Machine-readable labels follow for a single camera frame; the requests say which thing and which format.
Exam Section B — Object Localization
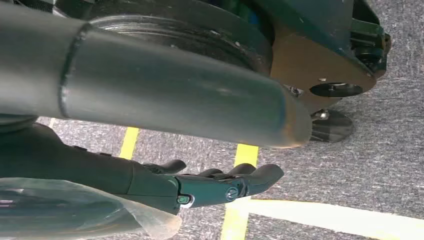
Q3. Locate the translucent plastic cover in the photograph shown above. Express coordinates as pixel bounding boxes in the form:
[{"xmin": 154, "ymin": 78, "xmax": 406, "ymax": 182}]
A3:
[{"xmin": 0, "ymin": 177, "xmax": 183, "ymax": 240}]

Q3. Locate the round metal support foot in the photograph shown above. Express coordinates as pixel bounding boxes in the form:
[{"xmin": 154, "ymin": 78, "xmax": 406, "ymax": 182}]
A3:
[{"xmin": 309, "ymin": 109, "xmax": 355, "ymax": 144}]

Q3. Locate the robot mobile base chassis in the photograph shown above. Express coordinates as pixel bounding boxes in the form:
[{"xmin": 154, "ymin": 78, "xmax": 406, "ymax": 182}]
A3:
[{"xmin": 13, "ymin": 0, "xmax": 392, "ymax": 115}]

